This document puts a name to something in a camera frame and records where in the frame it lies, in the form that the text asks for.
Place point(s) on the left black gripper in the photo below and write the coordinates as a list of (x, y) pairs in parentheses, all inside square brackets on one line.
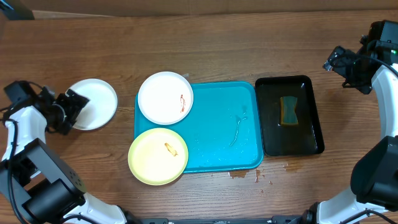
[(78, 102)]

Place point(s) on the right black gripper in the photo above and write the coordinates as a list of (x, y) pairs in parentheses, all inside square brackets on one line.
[(339, 62)]

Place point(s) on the white plate with brown smear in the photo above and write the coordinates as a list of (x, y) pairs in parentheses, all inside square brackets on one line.
[(102, 105)]

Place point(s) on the green yellow sponge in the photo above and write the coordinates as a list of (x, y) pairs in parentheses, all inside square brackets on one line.
[(288, 116)]

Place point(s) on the white plate with red smear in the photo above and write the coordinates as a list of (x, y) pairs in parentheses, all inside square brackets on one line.
[(165, 98)]

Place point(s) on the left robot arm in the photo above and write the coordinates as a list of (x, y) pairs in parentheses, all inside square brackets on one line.
[(40, 186)]

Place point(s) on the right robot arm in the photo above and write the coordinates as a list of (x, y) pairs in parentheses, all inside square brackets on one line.
[(373, 183)]

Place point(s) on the black water tray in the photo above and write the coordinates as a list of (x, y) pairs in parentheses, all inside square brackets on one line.
[(306, 138)]

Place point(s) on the teal plastic tray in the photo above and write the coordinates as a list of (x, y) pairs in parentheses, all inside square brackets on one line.
[(222, 129)]

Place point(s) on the yellow plate with smear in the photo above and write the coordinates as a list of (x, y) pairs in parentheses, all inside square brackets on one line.
[(158, 156)]

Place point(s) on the dark object top-left corner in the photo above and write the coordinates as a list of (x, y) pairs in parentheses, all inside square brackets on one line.
[(15, 10)]

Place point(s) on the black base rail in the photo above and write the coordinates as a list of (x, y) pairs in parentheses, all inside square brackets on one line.
[(278, 219)]

